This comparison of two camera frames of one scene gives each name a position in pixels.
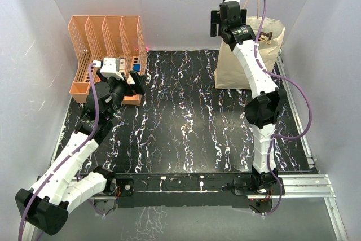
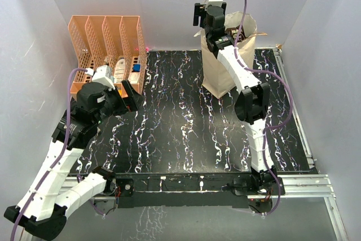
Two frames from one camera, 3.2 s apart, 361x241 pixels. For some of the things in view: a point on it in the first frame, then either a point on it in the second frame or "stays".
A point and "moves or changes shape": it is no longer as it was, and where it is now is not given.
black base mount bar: x=207 y=189 stays
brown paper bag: x=229 y=73 -> x=215 y=78
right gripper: x=215 y=21 -> x=201 y=12
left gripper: x=138 y=87 -> x=134 y=100
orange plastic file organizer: x=94 y=38 stays
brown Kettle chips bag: x=265 y=37 moves or changes shape
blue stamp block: x=136 y=68 stays
